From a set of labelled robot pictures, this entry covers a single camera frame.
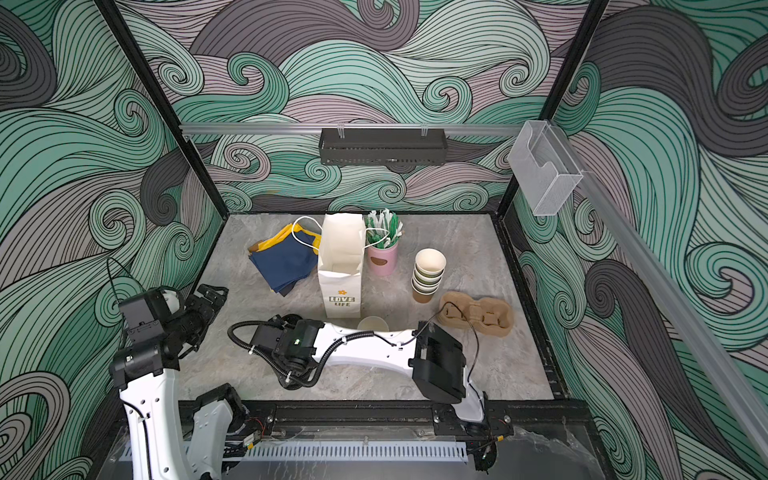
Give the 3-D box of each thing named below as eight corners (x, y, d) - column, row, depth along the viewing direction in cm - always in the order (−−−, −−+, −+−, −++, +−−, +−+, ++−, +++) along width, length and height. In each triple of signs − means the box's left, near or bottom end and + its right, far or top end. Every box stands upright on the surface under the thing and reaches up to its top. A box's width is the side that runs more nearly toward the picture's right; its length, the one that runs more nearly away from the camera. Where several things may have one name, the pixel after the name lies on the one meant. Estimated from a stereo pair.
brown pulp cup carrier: (437, 330, 90) (441, 320, 84) (439, 300, 97) (442, 289, 91) (504, 342, 87) (513, 333, 82) (501, 311, 94) (509, 300, 89)
